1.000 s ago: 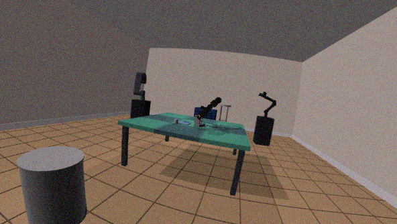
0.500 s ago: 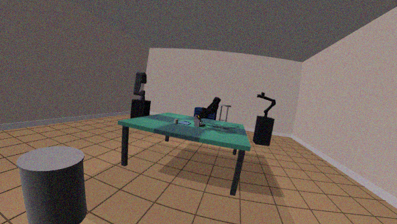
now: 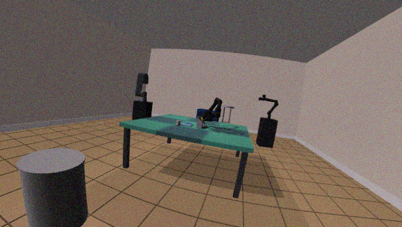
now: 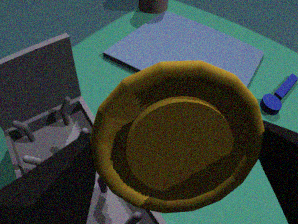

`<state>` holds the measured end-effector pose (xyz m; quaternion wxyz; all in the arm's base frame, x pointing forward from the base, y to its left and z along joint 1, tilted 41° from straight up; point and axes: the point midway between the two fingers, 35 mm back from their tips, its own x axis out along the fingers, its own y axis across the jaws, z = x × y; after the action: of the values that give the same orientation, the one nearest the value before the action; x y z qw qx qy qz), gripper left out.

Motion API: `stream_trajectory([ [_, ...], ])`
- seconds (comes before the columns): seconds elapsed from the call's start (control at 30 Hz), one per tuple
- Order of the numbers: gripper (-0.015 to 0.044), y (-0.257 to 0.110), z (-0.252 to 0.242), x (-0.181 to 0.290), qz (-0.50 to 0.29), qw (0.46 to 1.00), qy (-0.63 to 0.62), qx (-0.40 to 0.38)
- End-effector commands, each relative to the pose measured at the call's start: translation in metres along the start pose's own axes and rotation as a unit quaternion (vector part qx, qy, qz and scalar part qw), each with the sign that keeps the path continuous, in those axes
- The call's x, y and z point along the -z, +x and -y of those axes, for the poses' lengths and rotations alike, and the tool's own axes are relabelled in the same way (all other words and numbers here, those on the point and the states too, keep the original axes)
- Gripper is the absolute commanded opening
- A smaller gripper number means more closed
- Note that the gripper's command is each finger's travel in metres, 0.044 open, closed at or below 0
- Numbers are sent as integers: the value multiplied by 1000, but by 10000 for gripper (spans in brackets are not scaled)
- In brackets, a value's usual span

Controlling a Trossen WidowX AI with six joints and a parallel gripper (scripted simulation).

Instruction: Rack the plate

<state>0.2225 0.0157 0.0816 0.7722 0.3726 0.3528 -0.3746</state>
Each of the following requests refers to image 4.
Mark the dark grey cylinder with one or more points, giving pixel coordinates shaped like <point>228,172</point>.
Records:
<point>153,6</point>

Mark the dark blue rod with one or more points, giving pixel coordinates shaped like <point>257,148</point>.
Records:
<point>272,103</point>

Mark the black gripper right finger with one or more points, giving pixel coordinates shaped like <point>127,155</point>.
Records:
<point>279,160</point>

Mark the yellow round plate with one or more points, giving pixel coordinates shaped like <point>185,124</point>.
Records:
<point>177,136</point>

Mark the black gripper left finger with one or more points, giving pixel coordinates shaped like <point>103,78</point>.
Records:
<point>59,191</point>

